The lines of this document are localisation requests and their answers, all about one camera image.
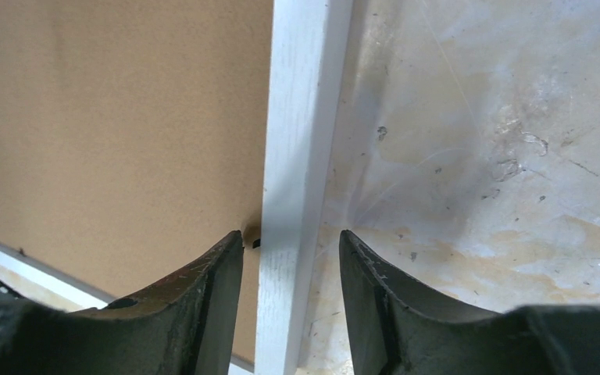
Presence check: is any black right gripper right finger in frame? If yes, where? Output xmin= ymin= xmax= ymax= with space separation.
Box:
xmin=339 ymin=230 xmax=600 ymax=374

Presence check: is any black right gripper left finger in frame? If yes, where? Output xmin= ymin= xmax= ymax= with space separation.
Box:
xmin=0 ymin=230 xmax=244 ymax=374

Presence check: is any brown frame backing board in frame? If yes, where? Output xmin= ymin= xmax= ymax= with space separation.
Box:
xmin=0 ymin=0 xmax=274 ymax=363

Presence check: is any white picture frame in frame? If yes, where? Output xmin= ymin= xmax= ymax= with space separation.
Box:
xmin=0 ymin=0 xmax=355 ymax=375

